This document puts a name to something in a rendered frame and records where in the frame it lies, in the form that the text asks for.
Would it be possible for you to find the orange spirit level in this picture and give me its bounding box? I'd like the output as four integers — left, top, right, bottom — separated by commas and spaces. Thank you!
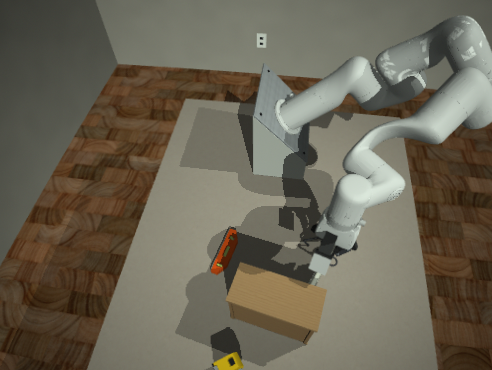
210, 229, 238, 275

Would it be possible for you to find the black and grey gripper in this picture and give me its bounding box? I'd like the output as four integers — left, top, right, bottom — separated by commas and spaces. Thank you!
311, 206, 361, 256

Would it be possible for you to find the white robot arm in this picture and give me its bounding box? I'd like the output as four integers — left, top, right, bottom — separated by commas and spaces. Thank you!
274, 16, 492, 232

